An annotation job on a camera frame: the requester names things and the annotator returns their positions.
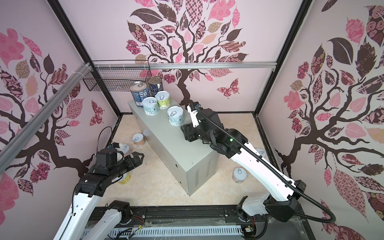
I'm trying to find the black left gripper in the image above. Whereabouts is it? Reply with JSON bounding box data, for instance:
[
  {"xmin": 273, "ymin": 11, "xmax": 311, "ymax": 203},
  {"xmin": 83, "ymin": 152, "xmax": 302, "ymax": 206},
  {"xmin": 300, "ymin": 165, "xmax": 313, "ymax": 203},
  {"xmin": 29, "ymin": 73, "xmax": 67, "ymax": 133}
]
[{"xmin": 109, "ymin": 151, "xmax": 144, "ymax": 180}]

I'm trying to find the orange label small can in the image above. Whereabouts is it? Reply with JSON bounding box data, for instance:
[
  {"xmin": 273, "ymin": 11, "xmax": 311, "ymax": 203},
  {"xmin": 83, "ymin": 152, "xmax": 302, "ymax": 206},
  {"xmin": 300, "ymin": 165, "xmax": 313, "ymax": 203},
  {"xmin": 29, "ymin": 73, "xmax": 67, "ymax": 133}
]
[{"xmin": 132, "ymin": 133, "xmax": 146, "ymax": 147}]

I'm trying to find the light green small can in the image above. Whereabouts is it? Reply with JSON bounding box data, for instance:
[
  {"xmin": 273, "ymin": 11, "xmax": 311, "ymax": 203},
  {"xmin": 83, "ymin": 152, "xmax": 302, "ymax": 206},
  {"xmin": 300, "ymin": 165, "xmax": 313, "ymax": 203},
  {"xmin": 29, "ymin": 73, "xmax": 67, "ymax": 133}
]
[{"xmin": 155, "ymin": 91, "xmax": 171, "ymax": 110}]

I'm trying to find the teal label small can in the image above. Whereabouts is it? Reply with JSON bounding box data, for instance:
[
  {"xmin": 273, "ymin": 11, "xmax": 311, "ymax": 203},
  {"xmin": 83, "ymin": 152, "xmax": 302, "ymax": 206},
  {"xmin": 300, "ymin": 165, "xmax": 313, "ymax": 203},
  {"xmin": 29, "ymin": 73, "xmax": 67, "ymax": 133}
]
[{"xmin": 142, "ymin": 97, "xmax": 159, "ymax": 116}]

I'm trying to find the dark blue tall can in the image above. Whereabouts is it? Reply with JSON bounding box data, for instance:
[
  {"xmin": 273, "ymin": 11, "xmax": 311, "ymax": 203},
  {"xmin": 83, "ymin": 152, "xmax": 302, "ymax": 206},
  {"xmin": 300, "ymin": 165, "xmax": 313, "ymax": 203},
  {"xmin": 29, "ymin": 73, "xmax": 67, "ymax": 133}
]
[{"xmin": 148, "ymin": 76, "xmax": 164, "ymax": 97}]

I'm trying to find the blue white label can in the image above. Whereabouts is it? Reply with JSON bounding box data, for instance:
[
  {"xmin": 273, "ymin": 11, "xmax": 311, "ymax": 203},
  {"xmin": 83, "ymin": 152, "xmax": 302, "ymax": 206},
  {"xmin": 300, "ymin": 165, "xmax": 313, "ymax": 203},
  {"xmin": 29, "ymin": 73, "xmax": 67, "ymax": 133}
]
[{"xmin": 130, "ymin": 81, "xmax": 150, "ymax": 108}]

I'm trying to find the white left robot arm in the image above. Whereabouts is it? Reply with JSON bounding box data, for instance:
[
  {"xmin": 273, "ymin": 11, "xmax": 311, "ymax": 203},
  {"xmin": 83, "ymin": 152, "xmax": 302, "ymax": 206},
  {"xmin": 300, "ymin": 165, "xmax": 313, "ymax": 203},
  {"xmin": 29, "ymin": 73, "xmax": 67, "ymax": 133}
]
[{"xmin": 54, "ymin": 148, "xmax": 145, "ymax": 240}]

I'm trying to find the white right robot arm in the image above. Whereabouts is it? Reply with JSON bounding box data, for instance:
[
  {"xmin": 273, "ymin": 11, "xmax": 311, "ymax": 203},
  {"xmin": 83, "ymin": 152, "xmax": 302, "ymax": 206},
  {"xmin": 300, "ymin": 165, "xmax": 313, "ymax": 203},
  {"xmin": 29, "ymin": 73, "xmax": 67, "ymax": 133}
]
[{"xmin": 181, "ymin": 109, "xmax": 306, "ymax": 222}]

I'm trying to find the grey metal cabinet counter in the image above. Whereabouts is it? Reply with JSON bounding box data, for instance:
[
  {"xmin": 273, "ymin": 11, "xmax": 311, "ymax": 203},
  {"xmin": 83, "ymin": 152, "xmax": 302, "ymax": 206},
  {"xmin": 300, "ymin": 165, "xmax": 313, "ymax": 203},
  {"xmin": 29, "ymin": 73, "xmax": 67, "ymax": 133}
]
[{"xmin": 128, "ymin": 100, "xmax": 219, "ymax": 196}]

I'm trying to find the pink label small can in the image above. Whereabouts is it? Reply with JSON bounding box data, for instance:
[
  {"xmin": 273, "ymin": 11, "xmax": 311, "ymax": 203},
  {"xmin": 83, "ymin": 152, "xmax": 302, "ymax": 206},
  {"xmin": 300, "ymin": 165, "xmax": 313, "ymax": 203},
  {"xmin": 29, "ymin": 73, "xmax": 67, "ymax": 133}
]
[{"xmin": 120, "ymin": 144, "xmax": 131, "ymax": 156}]

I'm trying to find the yellow label small can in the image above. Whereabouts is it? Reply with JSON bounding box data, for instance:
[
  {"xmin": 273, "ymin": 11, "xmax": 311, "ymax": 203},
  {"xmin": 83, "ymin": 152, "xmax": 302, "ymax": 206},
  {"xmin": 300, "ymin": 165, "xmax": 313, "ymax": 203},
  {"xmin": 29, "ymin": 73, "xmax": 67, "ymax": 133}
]
[{"xmin": 118, "ymin": 173, "xmax": 131, "ymax": 185}]

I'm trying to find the pink floral small can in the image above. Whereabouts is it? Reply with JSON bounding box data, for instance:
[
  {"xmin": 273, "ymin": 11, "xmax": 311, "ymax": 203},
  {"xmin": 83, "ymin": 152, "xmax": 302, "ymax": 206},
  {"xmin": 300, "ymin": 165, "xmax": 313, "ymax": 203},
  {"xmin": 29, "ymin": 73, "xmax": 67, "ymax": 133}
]
[{"xmin": 232, "ymin": 168, "xmax": 248, "ymax": 184}]

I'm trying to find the pale blue small can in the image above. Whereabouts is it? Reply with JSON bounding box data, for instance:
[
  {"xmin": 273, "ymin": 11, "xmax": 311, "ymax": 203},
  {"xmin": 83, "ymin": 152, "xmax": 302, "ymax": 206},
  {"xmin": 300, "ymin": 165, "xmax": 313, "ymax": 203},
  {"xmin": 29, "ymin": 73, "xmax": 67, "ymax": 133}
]
[{"xmin": 256, "ymin": 148, "xmax": 267, "ymax": 158}]

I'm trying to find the silver aluminium crossbar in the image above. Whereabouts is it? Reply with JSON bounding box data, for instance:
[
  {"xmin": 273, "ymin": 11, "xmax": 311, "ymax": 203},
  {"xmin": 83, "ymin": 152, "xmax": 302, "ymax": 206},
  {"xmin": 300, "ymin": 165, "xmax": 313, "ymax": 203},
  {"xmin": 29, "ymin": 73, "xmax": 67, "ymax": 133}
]
[{"xmin": 94, "ymin": 62, "xmax": 277, "ymax": 70}]

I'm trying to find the silver diagonal aluminium bar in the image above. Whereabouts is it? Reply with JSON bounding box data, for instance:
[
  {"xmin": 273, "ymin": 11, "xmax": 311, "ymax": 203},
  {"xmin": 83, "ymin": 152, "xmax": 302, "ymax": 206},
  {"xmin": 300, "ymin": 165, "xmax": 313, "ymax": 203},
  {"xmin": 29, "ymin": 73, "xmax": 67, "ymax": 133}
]
[{"xmin": 1, "ymin": 63, "xmax": 92, "ymax": 173}]

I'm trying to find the white slotted cable duct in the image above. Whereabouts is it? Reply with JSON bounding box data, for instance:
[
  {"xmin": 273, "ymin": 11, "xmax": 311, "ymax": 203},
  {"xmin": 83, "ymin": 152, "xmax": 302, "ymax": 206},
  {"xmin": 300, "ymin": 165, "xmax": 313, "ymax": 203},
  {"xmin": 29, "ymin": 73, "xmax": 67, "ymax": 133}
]
[{"xmin": 80, "ymin": 225, "xmax": 244, "ymax": 240}]

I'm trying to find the black wire mesh basket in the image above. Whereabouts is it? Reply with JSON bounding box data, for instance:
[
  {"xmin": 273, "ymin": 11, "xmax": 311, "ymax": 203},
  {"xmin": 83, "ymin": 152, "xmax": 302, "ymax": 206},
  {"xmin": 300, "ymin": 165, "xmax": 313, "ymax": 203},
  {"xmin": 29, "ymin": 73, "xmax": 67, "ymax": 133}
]
[{"xmin": 83, "ymin": 60, "xmax": 153, "ymax": 92}]

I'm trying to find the black aluminium frame rail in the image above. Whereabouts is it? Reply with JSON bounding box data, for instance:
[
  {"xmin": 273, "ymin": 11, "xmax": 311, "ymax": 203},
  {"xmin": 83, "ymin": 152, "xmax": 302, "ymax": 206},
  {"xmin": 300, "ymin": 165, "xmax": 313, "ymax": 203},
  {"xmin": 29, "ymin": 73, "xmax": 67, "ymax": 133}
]
[{"xmin": 115, "ymin": 205, "xmax": 315, "ymax": 240}]

